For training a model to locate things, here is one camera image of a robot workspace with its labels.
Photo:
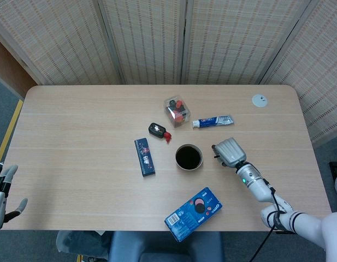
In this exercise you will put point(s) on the blue Oreo cookie box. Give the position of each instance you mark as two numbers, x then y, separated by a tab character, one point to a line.
190	218

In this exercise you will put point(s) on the woven folding screen panel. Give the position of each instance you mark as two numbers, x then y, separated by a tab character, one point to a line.
48	41
149	41
233	41
321	68

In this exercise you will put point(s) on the brown wooden cabinet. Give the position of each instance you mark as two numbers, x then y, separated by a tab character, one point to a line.
9	73

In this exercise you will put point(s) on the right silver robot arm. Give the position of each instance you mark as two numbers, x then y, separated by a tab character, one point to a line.
255	185

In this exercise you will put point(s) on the blue white toothpaste tube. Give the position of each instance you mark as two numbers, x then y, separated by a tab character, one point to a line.
212	121

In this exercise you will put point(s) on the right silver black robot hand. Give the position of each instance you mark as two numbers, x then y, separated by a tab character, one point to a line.
231	152

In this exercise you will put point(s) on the long dark blue box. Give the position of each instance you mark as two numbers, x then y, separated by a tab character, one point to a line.
145	157

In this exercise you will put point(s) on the beige bowl of coffee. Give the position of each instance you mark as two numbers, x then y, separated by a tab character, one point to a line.
188	157

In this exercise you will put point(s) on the clear box of red-black items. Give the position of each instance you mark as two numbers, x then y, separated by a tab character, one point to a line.
178	112

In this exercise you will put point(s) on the black box on floor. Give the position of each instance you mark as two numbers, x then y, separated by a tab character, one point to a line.
334	167

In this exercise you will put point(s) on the grey crumpled cover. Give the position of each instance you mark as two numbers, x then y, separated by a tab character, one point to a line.
75	243

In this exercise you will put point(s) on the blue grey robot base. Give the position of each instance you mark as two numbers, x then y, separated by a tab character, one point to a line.
165	247

